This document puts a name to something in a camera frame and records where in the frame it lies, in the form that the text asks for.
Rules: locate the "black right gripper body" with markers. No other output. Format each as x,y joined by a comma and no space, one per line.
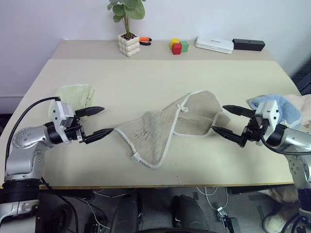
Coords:
255,131

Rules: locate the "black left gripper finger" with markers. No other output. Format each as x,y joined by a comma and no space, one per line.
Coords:
98,136
91,111

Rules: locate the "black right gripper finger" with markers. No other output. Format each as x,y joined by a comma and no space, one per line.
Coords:
228,135
239,111

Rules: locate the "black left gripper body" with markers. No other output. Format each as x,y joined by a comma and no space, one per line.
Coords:
74,133

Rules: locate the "beige towel with white trim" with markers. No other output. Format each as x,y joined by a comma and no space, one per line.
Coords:
155,131

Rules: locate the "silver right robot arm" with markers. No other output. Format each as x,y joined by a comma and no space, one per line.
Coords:
296,140

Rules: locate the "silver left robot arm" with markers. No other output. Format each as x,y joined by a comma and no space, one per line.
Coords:
24,138

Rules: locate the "light green folded towel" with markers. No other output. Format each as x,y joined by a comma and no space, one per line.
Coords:
77,95

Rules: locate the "light blue folded towel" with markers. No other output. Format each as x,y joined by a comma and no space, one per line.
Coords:
289,108

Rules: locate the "long black box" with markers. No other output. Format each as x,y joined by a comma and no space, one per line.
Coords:
249,44

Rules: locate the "dark ribbed object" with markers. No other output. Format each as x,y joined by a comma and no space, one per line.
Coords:
303,80

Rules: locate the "flat white box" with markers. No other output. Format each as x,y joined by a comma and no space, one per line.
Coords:
213,44

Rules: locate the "cream bubble plant pot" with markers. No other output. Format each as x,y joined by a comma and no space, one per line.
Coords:
128,46

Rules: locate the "metal caster wheel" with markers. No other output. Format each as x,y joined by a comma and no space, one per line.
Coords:
222,213

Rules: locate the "green wooden block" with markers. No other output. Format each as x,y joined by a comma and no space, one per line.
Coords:
185,46

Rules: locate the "dark rounded shape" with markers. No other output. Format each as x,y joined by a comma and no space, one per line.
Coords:
189,213

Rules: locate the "red wooden block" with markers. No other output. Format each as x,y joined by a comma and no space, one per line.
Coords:
177,49

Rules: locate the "orange and black clip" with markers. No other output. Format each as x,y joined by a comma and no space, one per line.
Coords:
145,40

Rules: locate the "white shoe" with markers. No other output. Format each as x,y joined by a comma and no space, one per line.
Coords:
277,222

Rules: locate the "yellow wooden block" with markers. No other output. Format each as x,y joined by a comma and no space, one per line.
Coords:
174,41

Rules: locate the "green leafy plant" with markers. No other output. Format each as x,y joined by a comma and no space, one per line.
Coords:
126,8

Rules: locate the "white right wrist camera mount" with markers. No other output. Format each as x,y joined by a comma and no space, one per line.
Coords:
271,114

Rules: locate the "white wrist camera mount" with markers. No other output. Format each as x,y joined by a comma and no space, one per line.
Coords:
271,114
57,114

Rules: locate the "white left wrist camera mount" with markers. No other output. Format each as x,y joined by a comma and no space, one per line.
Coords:
57,114

